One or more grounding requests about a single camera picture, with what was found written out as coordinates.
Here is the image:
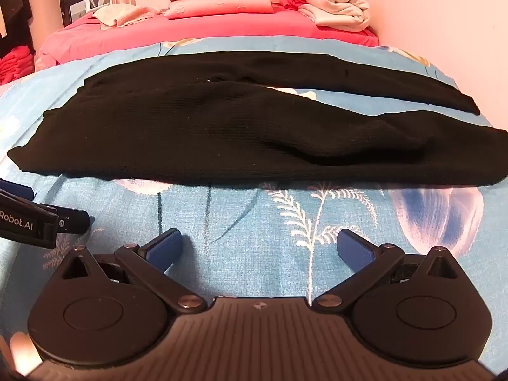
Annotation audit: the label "red cloth pile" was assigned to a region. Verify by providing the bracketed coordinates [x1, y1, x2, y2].
[0, 45, 36, 86]

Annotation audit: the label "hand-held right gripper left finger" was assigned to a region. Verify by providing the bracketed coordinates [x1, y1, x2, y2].
[53, 228, 208, 313]

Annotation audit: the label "beige towel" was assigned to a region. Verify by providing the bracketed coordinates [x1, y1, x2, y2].
[93, 5, 162, 31]

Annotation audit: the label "black pants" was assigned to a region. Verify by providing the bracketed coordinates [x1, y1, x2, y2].
[7, 51, 508, 188]

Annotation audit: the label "pink bed mattress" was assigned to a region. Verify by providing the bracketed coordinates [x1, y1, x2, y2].
[34, 2, 380, 73]

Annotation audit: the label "white folded blanket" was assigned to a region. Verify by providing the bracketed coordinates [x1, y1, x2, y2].
[297, 0, 372, 32]

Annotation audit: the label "blue floral bed sheet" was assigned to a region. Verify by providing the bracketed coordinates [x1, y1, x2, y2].
[0, 35, 508, 366]

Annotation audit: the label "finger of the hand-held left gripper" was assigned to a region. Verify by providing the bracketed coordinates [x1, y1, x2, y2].
[0, 178, 36, 201]
[40, 204, 92, 235]

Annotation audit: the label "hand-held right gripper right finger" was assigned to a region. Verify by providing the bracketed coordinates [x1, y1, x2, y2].
[311, 228, 462, 312]

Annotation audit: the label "black hanging clothes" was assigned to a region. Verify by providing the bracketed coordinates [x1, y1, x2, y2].
[0, 0, 35, 58]

